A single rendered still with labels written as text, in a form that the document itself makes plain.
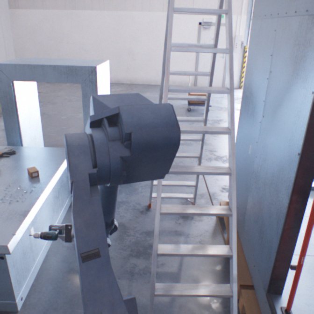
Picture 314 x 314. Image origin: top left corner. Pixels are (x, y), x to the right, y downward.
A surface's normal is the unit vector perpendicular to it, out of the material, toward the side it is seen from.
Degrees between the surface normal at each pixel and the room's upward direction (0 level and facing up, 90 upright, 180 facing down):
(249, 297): 0
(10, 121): 90
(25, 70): 90
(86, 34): 90
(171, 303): 0
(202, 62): 90
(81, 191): 62
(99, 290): 48
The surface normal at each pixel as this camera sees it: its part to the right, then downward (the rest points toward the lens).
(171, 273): 0.03, -0.92
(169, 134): 0.33, 0.11
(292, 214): -0.06, 0.40
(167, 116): 0.24, -0.47
